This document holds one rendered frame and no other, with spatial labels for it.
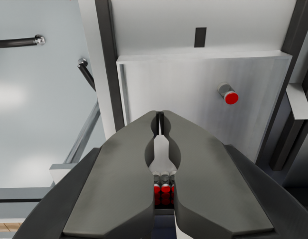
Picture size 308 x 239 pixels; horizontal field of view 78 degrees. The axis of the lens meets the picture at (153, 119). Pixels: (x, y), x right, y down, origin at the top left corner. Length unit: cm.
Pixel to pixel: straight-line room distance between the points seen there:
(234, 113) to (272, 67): 10
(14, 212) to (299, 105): 67
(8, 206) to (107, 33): 51
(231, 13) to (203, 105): 15
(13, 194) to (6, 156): 138
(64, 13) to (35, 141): 100
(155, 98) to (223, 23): 16
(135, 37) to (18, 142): 165
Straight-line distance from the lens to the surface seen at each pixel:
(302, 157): 56
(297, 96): 41
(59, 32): 133
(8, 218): 64
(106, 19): 31
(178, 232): 38
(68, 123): 157
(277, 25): 38
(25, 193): 67
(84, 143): 84
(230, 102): 33
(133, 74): 34
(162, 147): 42
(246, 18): 35
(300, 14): 37
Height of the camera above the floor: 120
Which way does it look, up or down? 58 degrees down
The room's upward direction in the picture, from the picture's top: 179 degrees clockwise
